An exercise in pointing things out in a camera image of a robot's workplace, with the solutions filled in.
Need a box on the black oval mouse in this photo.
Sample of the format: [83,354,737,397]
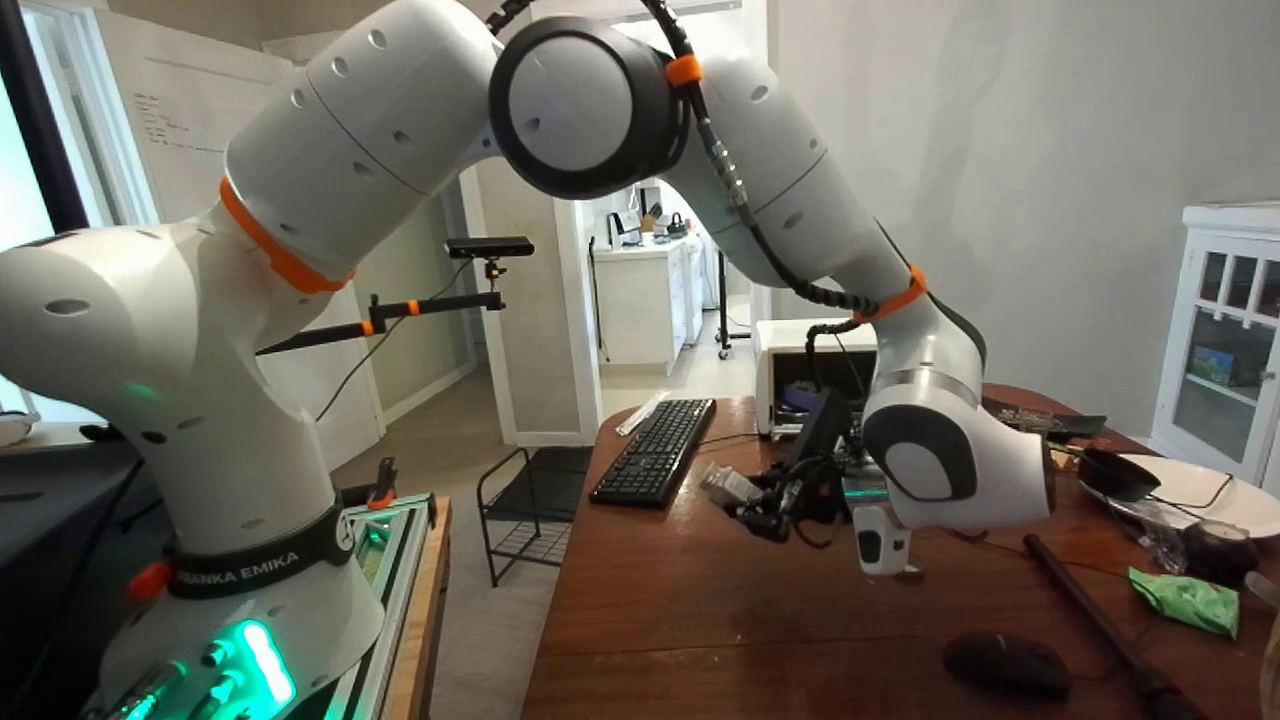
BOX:
[945,634,1073,703]

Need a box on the black computer keyboard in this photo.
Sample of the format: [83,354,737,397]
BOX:
[593,402,715,509]

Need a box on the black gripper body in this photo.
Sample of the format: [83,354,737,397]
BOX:
[743,455,850,542]

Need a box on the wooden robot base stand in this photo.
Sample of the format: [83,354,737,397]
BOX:
[319,491,454,720]

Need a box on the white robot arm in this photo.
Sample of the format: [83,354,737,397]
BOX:
[0,0,1053,720]

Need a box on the white round plate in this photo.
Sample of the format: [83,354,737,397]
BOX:
[1081,454,1280,542]

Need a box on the white glass door cabinet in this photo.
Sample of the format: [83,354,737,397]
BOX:
[1154,202,1280,490]

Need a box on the dark wooden stick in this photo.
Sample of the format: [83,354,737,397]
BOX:
[1024,535,1210,720]

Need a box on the clear plastic spice bottle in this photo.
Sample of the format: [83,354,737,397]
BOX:
[701,470,761,509]

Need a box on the black folding chair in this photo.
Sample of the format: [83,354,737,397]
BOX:
[474,450,593,586]

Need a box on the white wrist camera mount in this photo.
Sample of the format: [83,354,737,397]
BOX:
[854,503,916,577]

